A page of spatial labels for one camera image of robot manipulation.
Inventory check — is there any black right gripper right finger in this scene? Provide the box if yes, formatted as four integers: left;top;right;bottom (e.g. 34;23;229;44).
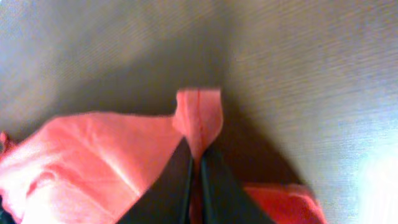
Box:
201;146;275;224

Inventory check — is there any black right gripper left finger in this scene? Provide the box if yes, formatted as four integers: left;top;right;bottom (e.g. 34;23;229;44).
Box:
118;138;193;224

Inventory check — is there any orange printed t-shirt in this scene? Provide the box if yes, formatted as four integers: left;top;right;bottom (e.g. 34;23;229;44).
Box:
1;89;326;223

